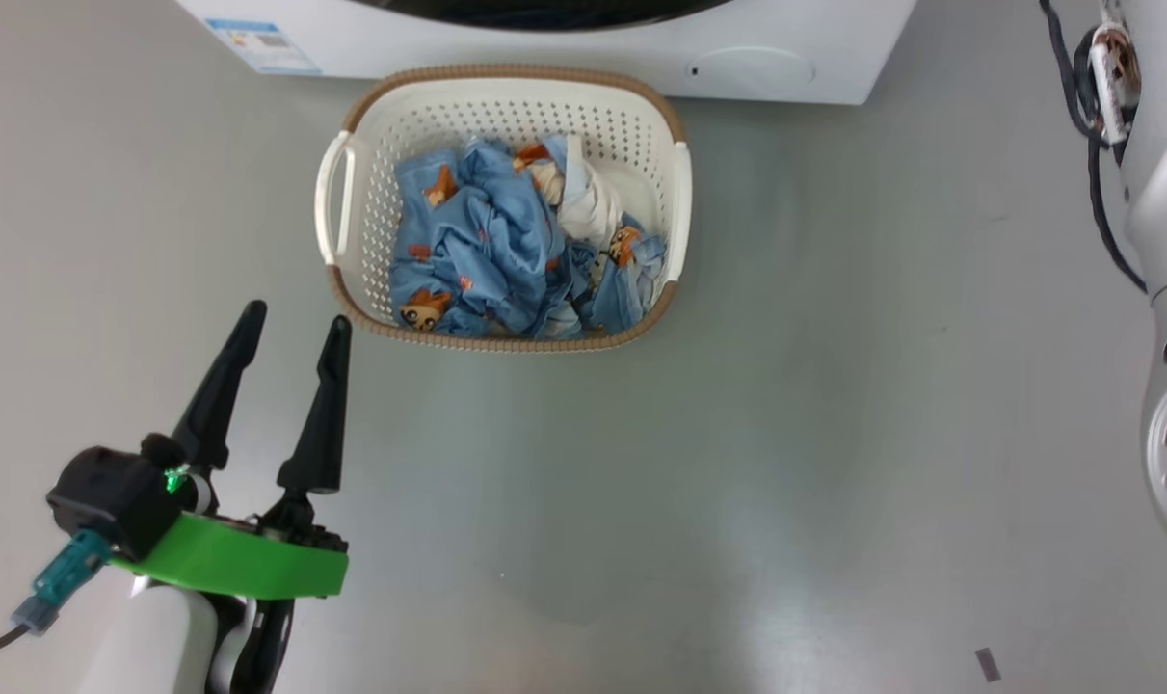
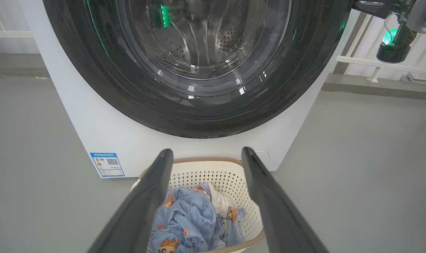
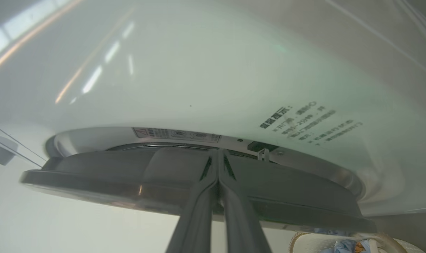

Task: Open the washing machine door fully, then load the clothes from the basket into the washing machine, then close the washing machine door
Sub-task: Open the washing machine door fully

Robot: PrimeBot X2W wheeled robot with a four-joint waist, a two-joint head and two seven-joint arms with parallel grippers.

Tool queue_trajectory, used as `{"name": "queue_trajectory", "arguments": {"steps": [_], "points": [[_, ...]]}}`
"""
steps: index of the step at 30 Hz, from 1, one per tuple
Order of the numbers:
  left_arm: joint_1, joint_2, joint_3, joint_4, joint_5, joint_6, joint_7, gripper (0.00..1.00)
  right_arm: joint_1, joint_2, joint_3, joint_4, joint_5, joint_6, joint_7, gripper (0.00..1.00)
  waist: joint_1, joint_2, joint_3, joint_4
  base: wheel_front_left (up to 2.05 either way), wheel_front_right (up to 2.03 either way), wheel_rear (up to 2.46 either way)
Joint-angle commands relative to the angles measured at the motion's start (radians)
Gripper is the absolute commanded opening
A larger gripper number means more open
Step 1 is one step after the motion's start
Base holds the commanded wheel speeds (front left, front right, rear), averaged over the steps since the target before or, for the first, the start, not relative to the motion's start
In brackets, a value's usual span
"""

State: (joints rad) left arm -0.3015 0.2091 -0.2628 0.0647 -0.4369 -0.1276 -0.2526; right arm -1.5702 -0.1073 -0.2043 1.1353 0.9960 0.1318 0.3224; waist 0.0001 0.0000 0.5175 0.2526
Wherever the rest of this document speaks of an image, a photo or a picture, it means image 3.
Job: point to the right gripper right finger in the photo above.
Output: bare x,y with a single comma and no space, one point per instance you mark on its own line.
239,218

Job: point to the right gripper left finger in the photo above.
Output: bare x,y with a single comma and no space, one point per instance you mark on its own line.
198,211

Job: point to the blue orange patterned garment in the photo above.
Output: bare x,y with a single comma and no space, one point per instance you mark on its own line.
344,246

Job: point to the dark round washing machine door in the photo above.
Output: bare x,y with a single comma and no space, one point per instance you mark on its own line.
93,175

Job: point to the cream perforated laundry basket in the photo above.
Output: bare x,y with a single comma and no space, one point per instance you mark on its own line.
311,244

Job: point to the white front-load washing machine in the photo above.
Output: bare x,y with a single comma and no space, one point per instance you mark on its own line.
198,70

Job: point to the grey warning label sticker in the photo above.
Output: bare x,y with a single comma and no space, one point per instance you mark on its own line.
177,134

